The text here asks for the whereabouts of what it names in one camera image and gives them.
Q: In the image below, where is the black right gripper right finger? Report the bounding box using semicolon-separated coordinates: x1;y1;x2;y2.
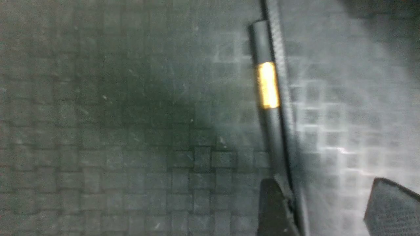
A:
364;178;420;236

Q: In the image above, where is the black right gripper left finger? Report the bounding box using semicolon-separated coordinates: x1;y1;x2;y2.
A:
257;178;300;236

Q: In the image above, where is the black chopstick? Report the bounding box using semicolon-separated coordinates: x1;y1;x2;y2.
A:
263;0;311;236
250;20;293;199

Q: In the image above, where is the black plastic tray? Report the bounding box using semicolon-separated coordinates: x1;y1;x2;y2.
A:
1;0;419;236

